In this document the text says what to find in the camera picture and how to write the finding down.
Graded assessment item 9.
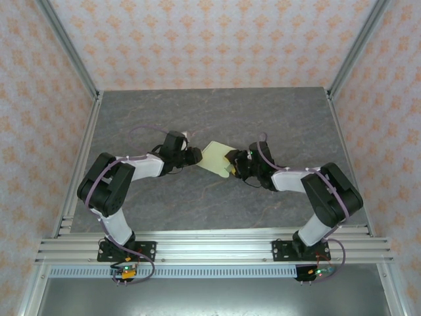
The aluminium frame leg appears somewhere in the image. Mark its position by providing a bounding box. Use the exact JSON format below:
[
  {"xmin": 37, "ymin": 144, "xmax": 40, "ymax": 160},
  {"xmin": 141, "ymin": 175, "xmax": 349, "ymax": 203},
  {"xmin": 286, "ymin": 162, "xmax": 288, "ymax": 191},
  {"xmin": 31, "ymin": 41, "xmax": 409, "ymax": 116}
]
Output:
[
  {"xmin": 376, "ymin": 263, "xmax": 407, "ymax": 316},
  {"xmin": 16, "ymin": 263, "xmax": 52, "ymax": 316}
]

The pale green paper box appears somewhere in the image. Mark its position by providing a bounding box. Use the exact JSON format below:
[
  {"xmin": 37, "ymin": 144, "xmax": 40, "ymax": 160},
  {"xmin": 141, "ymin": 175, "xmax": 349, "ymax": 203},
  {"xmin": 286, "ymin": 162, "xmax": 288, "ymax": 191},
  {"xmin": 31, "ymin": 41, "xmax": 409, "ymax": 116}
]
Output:
[{"xmin": 197, "ymin": 140, "xmax": 239, "ymax": 179}]

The aluminium frame post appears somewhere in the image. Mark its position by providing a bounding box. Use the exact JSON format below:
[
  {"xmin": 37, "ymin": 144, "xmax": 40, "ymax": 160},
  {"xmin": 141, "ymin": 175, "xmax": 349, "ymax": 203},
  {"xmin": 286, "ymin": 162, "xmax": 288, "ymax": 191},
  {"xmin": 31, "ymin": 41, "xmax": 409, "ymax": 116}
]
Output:
[
  {"xmin": 327, "ymin": 0, "xmax": 392, "ymax": 99},
  {"xmin": 35, "ymin": 0, "xmax": 101, "ymax": 99}
]

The grey slotted cable duct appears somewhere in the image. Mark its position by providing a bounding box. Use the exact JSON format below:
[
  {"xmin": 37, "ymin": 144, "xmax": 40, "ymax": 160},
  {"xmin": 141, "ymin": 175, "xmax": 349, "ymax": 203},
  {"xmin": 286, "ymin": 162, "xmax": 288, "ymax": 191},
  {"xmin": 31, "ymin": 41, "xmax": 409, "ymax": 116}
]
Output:
[{"xmin": 48, "ymin": 265, "xmax": 335, "ymax": 280}]

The grey sheet metal panel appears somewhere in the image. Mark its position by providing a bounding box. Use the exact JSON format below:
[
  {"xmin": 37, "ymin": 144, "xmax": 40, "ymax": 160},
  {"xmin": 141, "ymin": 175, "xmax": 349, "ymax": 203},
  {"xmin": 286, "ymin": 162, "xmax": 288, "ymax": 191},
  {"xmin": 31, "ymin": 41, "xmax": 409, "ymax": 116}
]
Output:
[{"xmin": 36, "ymin": 278, "xmax": 391, "ymax": 316}]

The wide aluminium mounting beam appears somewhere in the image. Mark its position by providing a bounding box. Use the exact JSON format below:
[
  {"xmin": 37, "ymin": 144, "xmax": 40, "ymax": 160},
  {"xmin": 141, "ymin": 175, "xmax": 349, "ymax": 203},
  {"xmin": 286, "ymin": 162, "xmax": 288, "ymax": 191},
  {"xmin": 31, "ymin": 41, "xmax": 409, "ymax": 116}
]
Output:
[{"xmin": 34, "ymin": 230, "xmax": 395, "ymax": 265}]

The aluminium side rail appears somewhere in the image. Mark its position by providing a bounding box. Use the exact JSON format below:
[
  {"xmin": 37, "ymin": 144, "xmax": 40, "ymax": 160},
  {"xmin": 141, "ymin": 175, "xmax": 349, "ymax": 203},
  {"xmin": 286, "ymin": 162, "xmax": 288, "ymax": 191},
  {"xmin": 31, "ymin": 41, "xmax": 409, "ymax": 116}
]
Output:
[
  {"xmin": 51, "ymin": 91, "xmax": 105, "ymax": 238},
  {"xmin": 325, "ymin": 88, "xmax": 376, "ymax": 238}
]

